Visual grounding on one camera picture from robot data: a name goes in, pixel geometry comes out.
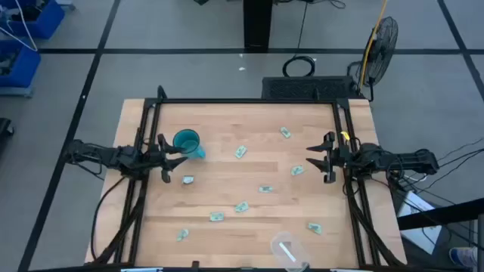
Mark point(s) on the green white sweetener packet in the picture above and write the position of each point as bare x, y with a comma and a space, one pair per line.
265, 189
188, 180
241, 206
240, 151
315, 227
216, 216
297, 170
285, 132

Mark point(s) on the white box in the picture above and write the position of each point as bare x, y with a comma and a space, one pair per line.
417, 219

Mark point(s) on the blue storage bin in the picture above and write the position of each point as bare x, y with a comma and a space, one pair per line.
39, 20
22, 70

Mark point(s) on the black clip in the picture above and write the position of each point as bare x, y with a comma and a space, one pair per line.
195, 263

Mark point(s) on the yellow label tag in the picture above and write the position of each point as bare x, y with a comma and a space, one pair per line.
345, 135

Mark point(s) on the white stick packet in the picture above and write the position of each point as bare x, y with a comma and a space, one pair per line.
287, 252

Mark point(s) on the black upright post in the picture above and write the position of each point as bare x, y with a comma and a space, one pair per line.
258, 24

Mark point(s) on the clear plastic container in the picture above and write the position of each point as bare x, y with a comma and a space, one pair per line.
299, 246

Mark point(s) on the black floor fan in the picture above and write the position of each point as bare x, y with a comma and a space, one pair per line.
380, 51

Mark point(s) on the black aluminium table frame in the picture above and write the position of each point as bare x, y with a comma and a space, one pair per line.
246, 101

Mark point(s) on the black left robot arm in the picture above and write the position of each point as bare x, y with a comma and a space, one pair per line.
109, 155

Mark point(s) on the black perforated crate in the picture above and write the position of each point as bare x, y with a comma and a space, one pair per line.
306, 88

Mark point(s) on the silver bar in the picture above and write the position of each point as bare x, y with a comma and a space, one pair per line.
351, 270
141, 269

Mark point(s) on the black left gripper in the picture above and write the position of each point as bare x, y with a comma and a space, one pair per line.
153, 158

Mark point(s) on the person's shoe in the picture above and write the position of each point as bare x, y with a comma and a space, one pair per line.
463, 257

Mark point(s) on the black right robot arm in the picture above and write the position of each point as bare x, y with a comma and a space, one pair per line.
397, 159

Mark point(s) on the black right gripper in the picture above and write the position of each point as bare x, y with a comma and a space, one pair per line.
338, 158

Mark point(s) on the black beam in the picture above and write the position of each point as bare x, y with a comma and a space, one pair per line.
438, 216

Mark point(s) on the pale green cloth piece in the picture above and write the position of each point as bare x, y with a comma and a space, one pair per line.
182, 234

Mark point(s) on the teal ceramic mug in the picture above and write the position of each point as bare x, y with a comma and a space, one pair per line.
188, 139

